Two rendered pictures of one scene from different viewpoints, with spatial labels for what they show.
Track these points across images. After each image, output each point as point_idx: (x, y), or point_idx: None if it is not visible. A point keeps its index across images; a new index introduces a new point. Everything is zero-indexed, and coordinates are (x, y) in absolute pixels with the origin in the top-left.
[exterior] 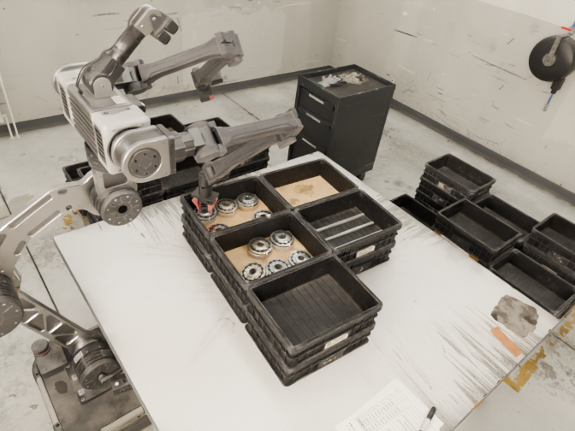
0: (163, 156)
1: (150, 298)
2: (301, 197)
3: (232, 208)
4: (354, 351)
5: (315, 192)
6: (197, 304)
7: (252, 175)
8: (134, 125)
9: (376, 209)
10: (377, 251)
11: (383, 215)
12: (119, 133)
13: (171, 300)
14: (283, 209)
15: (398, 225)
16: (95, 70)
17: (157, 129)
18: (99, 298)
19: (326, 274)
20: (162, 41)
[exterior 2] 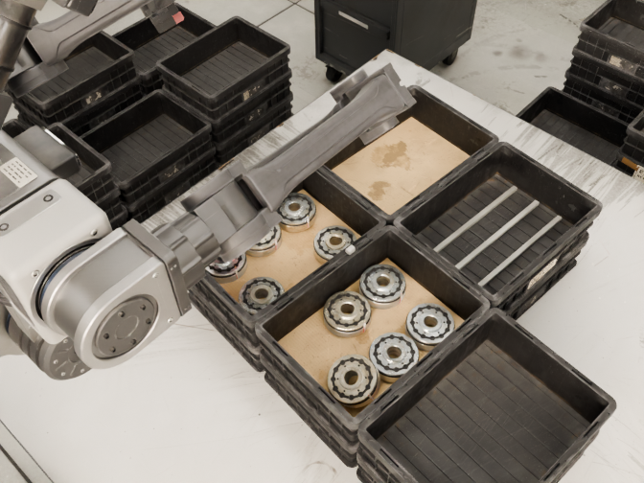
0: (162, 297)
1: (169, 453)
2: (391, 176)
3: (271, 236)
4: (563, 477)
5: (413, 158)
6: (256, 444)
7: (280, 134)
8: (78, 242)
9: (543, 179)
10: (561, 264)
11: (560, 191)
12: (49, 273)
13: (208, 448)
14: (371, 222)
15: (595, 210)
16: None
17: (131, 238)
18: (76, 474)
19: (483, 341)
20: (80, 11)
